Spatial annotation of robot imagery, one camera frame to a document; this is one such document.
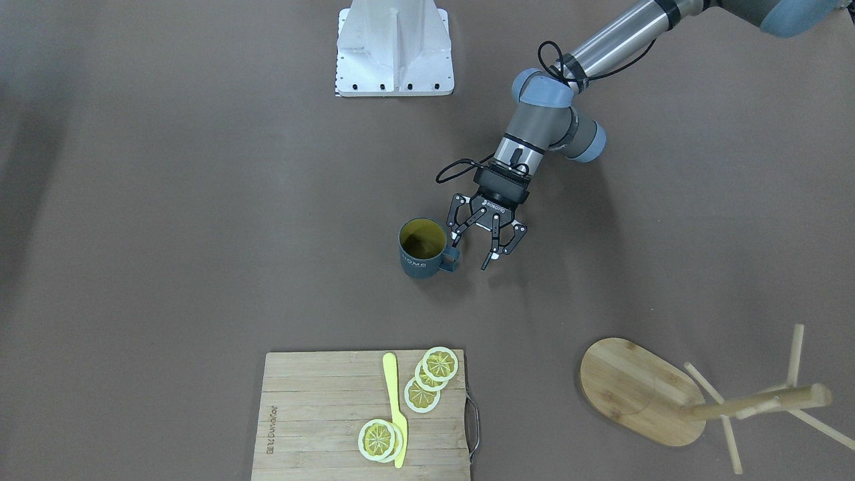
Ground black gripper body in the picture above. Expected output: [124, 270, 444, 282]
[468, 164, 532, 230]

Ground dark teal mug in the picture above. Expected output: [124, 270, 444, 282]
[398, 217, 460, 279]

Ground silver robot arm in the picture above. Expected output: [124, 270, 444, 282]
[446, 1, 853, 262]

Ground wooden mug rack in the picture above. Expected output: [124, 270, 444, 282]
[579, 325, 853, 474]

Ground lemon slice stack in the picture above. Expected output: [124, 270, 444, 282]
[404, 346, 460, 414]

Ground yellow plastic knife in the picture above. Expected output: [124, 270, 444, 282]
[382, 352, 409, 469]

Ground wooden cutting board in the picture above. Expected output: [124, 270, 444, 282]
[251, 348, 479, 480]

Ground lemon slice pair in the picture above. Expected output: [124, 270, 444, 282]
[357, 418, 404, 464]

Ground white pedestal column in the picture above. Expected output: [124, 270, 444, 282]
[334, 1, 455, 98]

